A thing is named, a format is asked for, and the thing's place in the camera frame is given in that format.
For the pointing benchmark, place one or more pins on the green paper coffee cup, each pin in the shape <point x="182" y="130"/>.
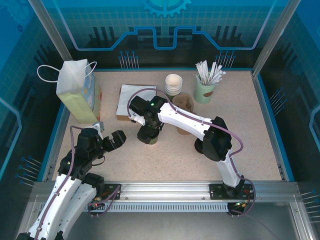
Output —
<point x="153" y="142"/>

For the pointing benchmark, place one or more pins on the green paper gift bag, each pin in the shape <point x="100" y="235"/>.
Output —
<point x="75" y="82"/>

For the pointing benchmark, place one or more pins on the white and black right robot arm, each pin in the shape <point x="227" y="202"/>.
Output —
<point x="185" y="120"/>

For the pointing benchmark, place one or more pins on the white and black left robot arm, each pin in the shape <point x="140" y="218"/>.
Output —
<point x="65" y="200"/>

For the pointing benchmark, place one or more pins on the brown cardboard napkin box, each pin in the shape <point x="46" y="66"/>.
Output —
<point x="123" y="117"/>

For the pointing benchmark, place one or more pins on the white napkin stack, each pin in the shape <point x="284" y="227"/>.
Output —
<point x="125" y="100"/>

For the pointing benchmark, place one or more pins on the stack of paper cups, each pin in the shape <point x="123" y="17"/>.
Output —
<point x="173" y="83"/>

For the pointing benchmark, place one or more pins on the stack of cardboard cup carriers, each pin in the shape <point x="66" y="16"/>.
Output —
<point x="185" y="100"/>

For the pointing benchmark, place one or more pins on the stack of black lids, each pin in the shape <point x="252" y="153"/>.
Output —
<point x="198" y="146"/>

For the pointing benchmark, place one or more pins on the green stirrer holder cup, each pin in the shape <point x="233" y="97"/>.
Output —
<point x="203" y="93"/>

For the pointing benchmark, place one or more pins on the small LED circuit board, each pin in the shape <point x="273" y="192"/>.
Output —
<point x="96" y="205"/>
<point x="238" y="205"/>

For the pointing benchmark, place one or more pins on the blue printed backdrop panel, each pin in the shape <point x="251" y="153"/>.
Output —
<point x="160" y="27"/>

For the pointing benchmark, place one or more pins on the black left mount plate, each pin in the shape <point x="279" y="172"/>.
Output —
<point x="112" y="191"/>

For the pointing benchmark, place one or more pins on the black mount plate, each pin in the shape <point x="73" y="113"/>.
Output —
<point x="112" y="191"/>
<point x="217" y="191"/>

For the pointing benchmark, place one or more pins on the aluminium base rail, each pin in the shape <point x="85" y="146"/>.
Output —
<point x="162" y="191"/>

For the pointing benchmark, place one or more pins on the black right mount plate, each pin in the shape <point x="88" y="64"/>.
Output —
<point x="217" y="191"/>

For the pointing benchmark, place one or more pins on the aluminium frame post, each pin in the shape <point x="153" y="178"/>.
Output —
<point x="272" y="37"/>
<point x="50" y="32"/>

